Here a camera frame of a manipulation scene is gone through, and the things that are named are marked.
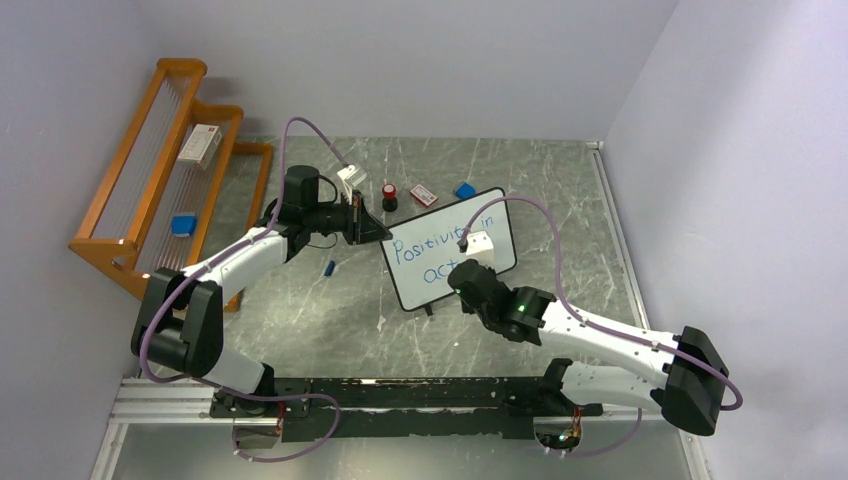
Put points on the orange wooden shelf rack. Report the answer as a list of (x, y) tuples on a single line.
[(125, 233)]

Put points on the white whiteboard black frame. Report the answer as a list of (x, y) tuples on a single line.
[(424, 249)]

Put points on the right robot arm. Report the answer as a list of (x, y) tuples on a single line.
[(681, 376)]

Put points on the aluminium frame rail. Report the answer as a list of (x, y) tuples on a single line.
[(165, 431)]

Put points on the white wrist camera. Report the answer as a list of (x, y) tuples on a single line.
[(480, 247), (350, 177)]

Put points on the blue marker cap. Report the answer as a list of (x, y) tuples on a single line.
[(329, 268)]

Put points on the white red box on shelf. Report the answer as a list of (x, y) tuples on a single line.
[(200, 145)]

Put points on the red black stamp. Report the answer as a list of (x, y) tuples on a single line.
[(389, 201)]

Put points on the red white small box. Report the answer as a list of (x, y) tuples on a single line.
[(423, 196)]

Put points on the blue object on shelf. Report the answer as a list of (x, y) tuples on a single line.
[(183, 225)]

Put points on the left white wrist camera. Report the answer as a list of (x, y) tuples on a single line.
[(350, 177)]

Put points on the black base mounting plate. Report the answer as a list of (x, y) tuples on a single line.
[(383, 408)]

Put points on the blue eraser block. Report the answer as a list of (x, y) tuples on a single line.
[(464, 191)]

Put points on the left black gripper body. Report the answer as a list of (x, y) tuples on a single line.
[(349, 213)]

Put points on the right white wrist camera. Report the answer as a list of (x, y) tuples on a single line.
[(480, 247)]

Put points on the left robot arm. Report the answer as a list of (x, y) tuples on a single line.
[(180, 322)]

